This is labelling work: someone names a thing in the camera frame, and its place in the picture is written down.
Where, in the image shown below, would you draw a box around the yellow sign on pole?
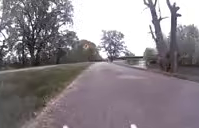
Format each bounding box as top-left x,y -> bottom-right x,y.
82,43 -> 90,63

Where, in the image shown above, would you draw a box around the leafy tree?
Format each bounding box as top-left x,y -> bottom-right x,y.
98,29 -> 128,63

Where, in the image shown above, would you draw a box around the bridge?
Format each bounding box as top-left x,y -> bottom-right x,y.
116,55 -> 145,62

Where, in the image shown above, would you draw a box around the grey asphalt path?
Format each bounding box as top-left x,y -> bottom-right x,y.
20,61 -> 199,128

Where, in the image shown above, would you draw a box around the thick bare tree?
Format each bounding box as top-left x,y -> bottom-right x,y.
142,0 -> 170,72

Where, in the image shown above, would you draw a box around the row of leafy trees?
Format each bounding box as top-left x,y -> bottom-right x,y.
0,0 -> 103,69

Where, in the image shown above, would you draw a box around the slim bare tree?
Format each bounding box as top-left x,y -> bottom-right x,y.
166,0 -> 182,74

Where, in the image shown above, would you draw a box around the grass strip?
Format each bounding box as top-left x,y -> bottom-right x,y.
0,61 -> 95,128

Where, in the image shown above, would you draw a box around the pale grey road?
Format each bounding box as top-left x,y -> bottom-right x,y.
0,63 -> 71,77

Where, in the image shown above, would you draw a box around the green bushes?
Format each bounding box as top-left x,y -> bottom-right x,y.
143,23 -> 199,67

